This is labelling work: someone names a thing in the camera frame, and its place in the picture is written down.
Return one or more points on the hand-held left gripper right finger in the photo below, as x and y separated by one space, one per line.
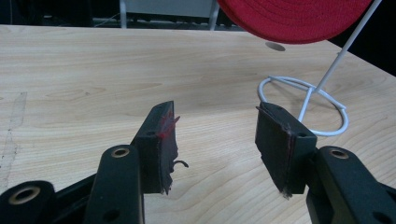
280 146

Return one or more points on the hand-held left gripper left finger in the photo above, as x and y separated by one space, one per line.
154 155

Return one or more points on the red baseball cap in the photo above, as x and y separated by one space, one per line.
295 21

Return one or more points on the white metal desk frame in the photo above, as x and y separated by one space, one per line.
168 7

